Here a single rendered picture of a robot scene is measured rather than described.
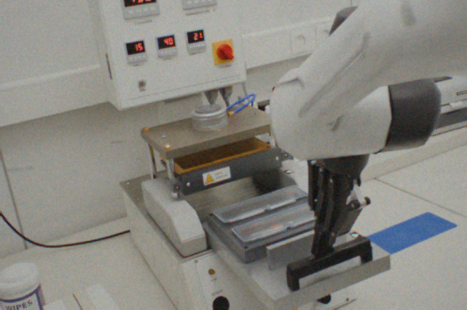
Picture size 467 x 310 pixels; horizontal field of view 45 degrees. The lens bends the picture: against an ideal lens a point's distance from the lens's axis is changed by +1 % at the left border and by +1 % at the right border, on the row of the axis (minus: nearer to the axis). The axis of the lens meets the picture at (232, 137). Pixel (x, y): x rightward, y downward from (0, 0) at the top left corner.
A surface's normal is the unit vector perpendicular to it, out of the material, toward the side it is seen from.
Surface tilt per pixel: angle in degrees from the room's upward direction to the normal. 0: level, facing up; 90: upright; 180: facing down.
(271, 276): 0
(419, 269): 0
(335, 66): 83
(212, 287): 65
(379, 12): 76
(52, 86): 90
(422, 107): 80
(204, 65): 90
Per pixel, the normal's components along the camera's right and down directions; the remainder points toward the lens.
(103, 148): 0.48, 0.23
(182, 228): 0.18, -0.55
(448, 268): -0.11, -0.94
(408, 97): 0.17, -0.22
